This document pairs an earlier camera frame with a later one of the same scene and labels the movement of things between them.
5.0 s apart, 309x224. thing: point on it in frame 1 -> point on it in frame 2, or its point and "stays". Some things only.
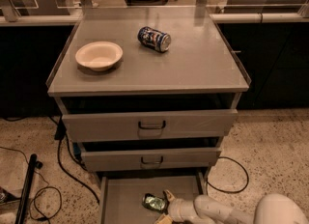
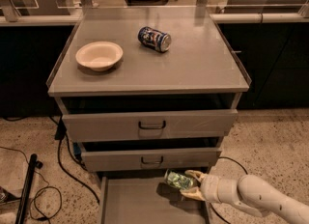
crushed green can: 154,203 -> 178,180
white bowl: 98,55 stays
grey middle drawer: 145,154 stays
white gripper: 177,209 -> 212,186
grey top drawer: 149,117 stays
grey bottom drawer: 121,197 stays
